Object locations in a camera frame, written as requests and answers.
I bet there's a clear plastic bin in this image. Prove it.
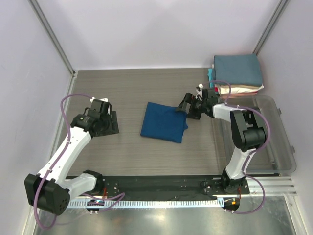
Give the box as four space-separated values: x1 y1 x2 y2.
215 95 297 175

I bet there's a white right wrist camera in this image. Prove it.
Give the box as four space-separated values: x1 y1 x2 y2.
196 83 204 95

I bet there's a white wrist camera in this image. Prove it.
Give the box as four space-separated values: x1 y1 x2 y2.
196 83 204 95
90 97 108 103

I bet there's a white slotted cable duct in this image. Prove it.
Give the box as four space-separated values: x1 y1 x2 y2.
68 197 224 209

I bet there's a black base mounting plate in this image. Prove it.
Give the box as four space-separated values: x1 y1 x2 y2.
86 175 250 201

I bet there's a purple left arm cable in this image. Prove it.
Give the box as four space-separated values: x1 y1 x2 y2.
33 93 95 230

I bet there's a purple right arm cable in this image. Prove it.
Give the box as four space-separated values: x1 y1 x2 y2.
202 80 272 215

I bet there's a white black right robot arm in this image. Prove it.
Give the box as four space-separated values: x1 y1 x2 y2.
176 86 269 194

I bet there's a blue printed t-shirt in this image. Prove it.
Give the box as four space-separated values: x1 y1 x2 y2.
140 102 188 143

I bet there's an aluminium frame post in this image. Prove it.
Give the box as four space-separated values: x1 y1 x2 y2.
28 0 75 76
253 0 290 56

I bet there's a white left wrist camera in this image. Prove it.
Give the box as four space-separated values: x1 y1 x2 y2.
90 97 108 103

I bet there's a left aluminium frame post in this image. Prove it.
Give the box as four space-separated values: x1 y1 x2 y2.
28 0 75 76

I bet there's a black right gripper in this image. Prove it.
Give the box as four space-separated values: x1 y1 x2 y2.
175 93 207 120

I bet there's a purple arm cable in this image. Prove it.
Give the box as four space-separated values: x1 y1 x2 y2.
202 80 272 215
33 93 95 230

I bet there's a pink folded t-shirt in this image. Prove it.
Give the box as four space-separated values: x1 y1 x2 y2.
220 92 258 99

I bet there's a turquoise folded t-shirt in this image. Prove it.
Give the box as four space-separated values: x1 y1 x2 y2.
208 68 215 88

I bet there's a cream folded t-shirt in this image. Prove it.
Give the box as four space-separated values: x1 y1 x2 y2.
217 84 264 95

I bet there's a right aluminium frame post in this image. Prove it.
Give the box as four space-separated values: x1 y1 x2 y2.
253 0 290 56

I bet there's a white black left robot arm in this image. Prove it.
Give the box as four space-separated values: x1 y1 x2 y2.
24 97 119 216

